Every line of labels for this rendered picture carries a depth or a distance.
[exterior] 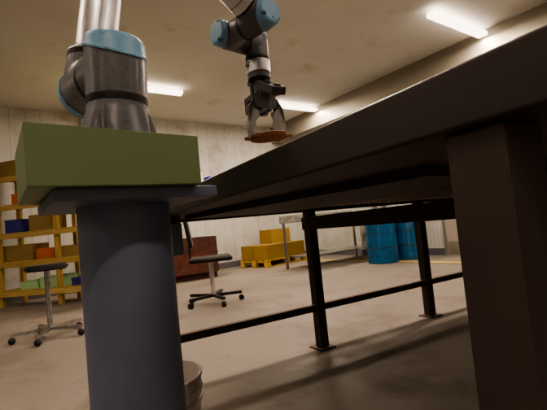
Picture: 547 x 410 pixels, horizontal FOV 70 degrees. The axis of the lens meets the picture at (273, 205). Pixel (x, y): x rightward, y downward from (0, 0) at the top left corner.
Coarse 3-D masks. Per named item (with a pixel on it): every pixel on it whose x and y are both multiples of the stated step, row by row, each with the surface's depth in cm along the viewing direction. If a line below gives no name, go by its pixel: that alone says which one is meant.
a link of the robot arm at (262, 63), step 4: (248, 60) 120; (252, 60) 119; (256, 60) 119; (260, 60) 119; (264, 60) 120; (268, 60) 121; (248, 64) 121; (252, 64) 119; (256, 64) 119; (260, 64) 119; (264, 64) 120; (268, 64) 121; (248, 68) 120; (252, 68) 119; (256, 68) 119; (260, 68) 119; (264, 68) 119; (268, 68) 120; (248, 72) 121
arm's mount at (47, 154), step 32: (32, 128) 55; (64, 128) 58; (96, 128) 60; (32, 160) 55; (64, 160) 57; (96, 160) 60; (128, 160) 62; (160, 160) 66; (192, 160) 69; (32, 192) 60
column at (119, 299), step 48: (96, 192) 61; (144, 192) 66; (192, 192) 71; (96, 240) 68; (144, 240) 70; (96, 288) 68; (144, 288) 69; (96, 336) 68; (144, 336) 68; (96, 384) 68; (144, 384) 67
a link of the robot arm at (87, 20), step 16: (96, 0) 87; (112, 0) 89; (80, 16) 87; (96, 16) 86; (112, 16) 89; (80, 32) 86; (80, 48) 83; (64, 80) 84; (64, 96) 85; (80, 96) 81; (80, 112) 87
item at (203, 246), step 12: (192, 240) 665; (204, 240) 674; (216, 240) 684; (192, 252) 663; (204, 252) 672; (216, 252) 681; (180, 264) 652; (192, 264) 661; (204, 264) 670; (216, 264) 679; (180, 276) 651; (192, 276) 669; (204, 276) 679; (216, 276) 687
